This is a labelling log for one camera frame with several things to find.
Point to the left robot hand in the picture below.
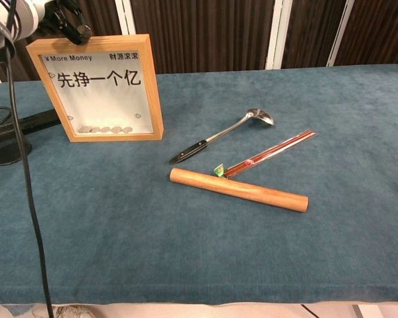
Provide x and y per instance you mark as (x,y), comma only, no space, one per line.
(68,28)

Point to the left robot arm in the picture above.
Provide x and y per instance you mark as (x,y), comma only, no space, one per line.
(23,16)

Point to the dark wood slat panel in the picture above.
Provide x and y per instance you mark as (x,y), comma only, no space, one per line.
(103,16)
(202,33)
(384,33)
(311,33)

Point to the black flat rectangular box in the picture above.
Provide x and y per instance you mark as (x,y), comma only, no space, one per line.
(39,121)

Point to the black mesh pen cup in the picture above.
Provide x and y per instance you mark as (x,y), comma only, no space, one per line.
(3,149)

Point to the wooden rolling pin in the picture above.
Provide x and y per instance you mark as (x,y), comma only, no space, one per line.
(238,190)

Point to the red chopsticks in plastic sleeve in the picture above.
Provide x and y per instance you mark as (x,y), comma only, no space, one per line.
(275,149)

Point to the blue table cloth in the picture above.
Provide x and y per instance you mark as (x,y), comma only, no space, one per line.
(219,248)

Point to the white sneaker with grey pattern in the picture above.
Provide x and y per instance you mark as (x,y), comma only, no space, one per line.
(73,313)

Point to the wooden coin bank box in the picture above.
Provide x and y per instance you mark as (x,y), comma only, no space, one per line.
(152,99)

